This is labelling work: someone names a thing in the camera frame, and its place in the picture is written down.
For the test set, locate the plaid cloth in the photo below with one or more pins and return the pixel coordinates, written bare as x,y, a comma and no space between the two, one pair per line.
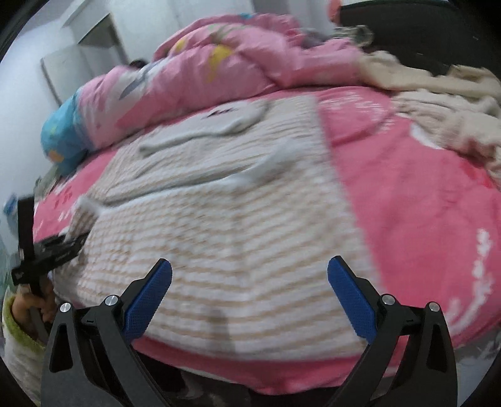
354,34

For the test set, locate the dark object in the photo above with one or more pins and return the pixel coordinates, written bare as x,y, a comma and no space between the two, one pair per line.
137,63

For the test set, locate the light blue object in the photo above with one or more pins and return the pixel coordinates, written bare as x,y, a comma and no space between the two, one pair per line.
11,207

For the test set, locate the beige houndstooth coat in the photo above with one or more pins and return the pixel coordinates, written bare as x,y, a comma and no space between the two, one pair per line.
235,234

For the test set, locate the pink floral blanket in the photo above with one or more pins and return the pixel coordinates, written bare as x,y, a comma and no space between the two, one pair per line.
411,203

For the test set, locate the orange cloth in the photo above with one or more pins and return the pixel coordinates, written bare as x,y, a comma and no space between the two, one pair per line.
334,9

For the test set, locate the person's left hand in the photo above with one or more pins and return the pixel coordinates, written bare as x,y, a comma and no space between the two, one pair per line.
23,307

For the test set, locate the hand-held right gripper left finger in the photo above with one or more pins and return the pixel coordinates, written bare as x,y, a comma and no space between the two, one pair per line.
148,301

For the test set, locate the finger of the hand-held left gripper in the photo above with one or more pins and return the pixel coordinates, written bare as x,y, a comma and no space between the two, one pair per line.
70,242

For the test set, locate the pink and blue quilt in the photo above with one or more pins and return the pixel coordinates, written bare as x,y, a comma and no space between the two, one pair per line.
215,66

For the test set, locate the person's left forearm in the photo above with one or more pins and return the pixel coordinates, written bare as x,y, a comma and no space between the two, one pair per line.
19,352

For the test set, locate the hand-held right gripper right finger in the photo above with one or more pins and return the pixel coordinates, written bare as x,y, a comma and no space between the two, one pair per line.
352,301

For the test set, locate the cream fluffy garment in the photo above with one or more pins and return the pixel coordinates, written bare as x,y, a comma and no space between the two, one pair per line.
450,121

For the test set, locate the grey cloth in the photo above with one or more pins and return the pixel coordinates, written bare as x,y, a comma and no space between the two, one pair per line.
313,38

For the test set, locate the black padded headboard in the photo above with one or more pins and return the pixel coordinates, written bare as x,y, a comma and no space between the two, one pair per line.
411,31

